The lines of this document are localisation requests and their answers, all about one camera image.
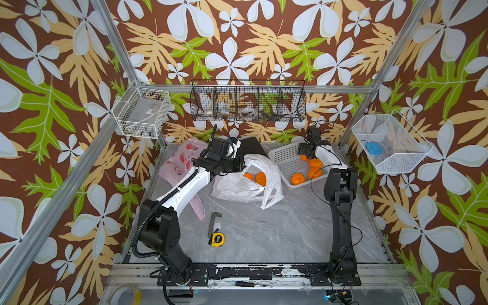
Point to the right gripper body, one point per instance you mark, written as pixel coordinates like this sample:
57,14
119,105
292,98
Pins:
303,149

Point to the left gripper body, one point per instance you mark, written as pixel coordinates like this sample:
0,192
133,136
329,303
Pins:
229,165

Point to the white plastic bag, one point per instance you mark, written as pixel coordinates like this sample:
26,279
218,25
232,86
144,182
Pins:
237,188

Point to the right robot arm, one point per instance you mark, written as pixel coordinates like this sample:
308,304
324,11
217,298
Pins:
340,191

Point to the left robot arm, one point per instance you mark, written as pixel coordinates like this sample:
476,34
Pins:
158,231

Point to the white plastic perforated basket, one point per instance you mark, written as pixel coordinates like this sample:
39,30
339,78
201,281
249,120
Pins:
289,163

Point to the black plastic tool case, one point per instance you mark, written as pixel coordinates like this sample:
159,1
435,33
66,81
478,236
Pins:
251,146

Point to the pink printed plastic bag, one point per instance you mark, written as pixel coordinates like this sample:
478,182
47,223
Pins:
183,167

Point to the white tape roll in basket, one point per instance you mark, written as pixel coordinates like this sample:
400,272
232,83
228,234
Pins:
248,112

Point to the large metal hex key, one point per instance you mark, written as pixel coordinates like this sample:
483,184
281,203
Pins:
212,223

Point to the blue object in basket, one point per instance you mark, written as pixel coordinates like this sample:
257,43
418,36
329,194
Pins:
374,148

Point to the yellow tape measure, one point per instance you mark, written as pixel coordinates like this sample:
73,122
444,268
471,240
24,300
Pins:
217,239

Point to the white mesh basket right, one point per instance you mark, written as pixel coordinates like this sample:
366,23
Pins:
404,145

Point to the black screwdriver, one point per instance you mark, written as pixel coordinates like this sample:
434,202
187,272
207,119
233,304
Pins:
252,284

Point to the yellow tape roll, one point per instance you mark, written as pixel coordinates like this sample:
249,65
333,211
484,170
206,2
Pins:
126,294

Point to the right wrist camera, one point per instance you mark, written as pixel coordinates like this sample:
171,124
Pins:
313,135

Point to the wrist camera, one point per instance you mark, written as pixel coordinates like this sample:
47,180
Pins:
313,135
233,146

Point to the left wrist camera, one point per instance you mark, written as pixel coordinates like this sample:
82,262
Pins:
233,146

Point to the black wire basket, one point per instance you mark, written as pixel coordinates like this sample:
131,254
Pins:
274,100

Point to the white wire basket left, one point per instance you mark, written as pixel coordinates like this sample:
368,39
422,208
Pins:
142,111

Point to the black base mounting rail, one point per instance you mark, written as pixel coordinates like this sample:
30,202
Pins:
317,274

